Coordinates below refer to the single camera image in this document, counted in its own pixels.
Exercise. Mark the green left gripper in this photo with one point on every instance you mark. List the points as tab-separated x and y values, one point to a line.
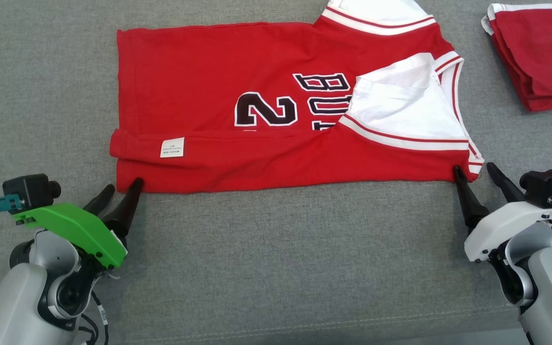
74	227

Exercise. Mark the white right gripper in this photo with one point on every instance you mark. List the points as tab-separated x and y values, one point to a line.
501	230

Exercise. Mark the red garment with white trim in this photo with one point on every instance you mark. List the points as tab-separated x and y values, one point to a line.
544	52

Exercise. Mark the red jersey with white sleeves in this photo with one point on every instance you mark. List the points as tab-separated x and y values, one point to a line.
209	62

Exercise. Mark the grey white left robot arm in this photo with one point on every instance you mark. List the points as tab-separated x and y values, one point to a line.
12	297

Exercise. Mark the grey fabric sofa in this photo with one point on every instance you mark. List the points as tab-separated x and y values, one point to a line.
281	263

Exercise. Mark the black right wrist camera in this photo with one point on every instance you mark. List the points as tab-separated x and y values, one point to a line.
544	187

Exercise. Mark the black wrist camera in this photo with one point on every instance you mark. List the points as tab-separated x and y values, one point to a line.
544	187
31	189

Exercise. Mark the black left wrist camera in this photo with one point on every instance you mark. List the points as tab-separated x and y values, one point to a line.
31	189

